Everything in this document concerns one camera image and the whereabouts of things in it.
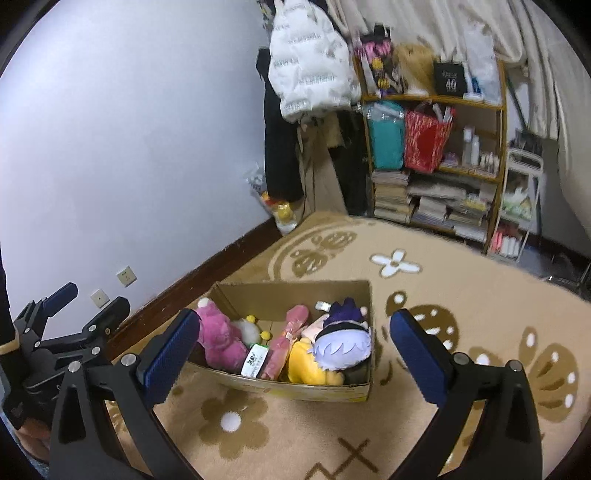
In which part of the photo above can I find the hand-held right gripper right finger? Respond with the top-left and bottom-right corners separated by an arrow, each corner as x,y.
389,308 -> 543,480

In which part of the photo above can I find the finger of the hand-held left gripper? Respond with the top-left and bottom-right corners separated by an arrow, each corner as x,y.
39,296 -> 131,365
14,282 -> 79,340

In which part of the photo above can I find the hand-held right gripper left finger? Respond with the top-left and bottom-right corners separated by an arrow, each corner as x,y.
48,308 -> 201,480

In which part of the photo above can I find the magenta plush bear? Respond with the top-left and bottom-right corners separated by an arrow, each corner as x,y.
196,298 -> 250,370

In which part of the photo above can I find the purple-haired plush doll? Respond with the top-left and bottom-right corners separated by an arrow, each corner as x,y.
308,298 -> 374,370

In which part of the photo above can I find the black tissue packet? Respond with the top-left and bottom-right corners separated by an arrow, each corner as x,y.
240,344 -> 271,376

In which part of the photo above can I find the pink plastic packet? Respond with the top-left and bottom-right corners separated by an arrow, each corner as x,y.
259,305 -> 311,381

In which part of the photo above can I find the yellow plush toy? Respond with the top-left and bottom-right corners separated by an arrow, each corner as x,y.
286,338 -> 345,386

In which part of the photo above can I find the printed cardboard box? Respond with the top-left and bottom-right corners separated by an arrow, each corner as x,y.
185,279 -> 375,403

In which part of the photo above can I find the person's left hand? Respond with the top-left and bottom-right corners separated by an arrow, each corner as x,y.
18,418 -> 51,462

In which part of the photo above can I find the person's dark clothing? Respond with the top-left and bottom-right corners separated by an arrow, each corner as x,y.
0,249 -> 21,356

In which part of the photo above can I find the white plush with yellow pompoms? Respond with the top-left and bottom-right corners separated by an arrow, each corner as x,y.
231,314 -> 273,347

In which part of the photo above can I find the beige patterned rug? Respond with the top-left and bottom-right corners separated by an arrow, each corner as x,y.
104,210 -> 591,480

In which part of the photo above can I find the pale pink pig plush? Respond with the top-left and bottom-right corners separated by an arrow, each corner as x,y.
300,316 -> 331,342

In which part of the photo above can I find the stack of books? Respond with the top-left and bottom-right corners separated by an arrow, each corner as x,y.
372,170 -> 497,243

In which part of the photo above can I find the clear plastic bag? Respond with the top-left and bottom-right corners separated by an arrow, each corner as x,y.
245,161 -> 296,234

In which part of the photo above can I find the brown cardboard sheet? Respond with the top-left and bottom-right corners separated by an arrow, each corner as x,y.
300,115 -> 349,215

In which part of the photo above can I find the white trolley cart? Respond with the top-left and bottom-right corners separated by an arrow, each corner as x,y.
485,148 -> 543,264

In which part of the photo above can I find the row of white bottles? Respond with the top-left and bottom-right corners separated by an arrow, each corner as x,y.
462,127 -> 502,174

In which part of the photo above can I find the red gift bag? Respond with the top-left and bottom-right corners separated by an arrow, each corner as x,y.
404,102 -> 455,174

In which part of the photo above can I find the teal bag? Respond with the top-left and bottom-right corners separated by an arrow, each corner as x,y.
367,102 -> 407,171

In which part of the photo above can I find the wooden shelf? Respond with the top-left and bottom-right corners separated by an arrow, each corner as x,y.
353,55 -> 509,254

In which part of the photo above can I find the black box with white print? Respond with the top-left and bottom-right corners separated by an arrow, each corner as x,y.
433,61 -> 465,97

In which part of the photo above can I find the blond furry plush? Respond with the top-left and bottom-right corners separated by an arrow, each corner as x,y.
394,44 -> 435,93

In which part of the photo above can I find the pink and black package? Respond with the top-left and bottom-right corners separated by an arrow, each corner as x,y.
355,37 -> 409,95

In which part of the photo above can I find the white plastic bag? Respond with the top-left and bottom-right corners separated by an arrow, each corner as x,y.
462,28 -> 502,104

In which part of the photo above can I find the white puffer jacket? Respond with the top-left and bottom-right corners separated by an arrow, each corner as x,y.
268,0 -> 363,123

